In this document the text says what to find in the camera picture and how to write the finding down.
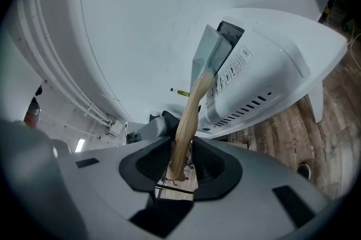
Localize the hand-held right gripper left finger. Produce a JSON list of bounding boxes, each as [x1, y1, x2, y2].
[[58, 136, 173, 223]]

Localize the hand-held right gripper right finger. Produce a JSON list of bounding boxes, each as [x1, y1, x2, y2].
[[174, 136, 333, 239]]

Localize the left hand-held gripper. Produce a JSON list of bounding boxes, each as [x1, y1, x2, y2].
[[126, 110, 181, 146]]

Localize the grey-green square tray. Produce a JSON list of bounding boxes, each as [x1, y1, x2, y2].
[[165, 24, 235, 182]]

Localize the white induction cooker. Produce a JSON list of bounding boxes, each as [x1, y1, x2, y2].
[[197, 17, 311, 133]]

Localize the yellow bottle with black cap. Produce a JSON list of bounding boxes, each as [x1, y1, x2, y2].
[[170, 87, 190, 97]]

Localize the white table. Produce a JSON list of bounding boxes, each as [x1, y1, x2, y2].
[[194, 7, 349, 140]]

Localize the white floor cable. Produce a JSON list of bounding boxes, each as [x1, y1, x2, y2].
[[347, 32, 361, 68]]

